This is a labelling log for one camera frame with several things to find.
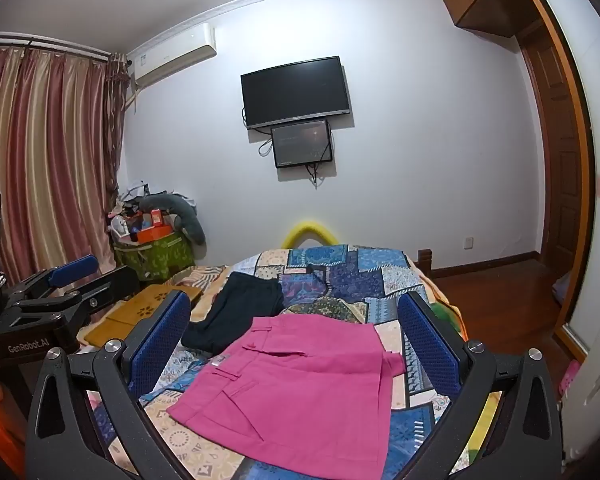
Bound black monitor cable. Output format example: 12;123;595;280
242;106;274;157
304;159;332;189

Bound green storage bag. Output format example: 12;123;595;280
112;232;195;282

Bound orange box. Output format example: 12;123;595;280
130;225;174;246

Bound black wall television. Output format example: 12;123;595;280
240;56;352;131

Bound dark navy pants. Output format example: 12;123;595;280
181;271;285;355

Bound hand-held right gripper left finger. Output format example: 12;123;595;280
25;289;203;480

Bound pink pants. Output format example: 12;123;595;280
166;312;407;480

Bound orange cloth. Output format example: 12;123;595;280
0;375;29;479

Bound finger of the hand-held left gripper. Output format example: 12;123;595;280
2;265;141;326
10;255;99;303

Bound yellow foam tube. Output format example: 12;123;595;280
281;220;340;250

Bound pink slipper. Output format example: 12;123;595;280
559;360;582;397

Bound wall-mounted grey box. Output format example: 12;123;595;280
271;120;335;169

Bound pink striped curtain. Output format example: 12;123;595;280
0;42;129;283

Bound yellow bamboo mat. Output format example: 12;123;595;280
87;284;203;348

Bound striped bed sheet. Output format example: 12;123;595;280
170;264;232;321

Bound patchwork printed blanket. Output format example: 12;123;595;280
80;244;468;480

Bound white air conditioner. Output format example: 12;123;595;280
128;22;217;92

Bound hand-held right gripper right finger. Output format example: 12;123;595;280
396;290;566;480

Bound curtain rail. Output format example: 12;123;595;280
0;31;115;64

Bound brown wooden door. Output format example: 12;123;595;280
520;30;590;307

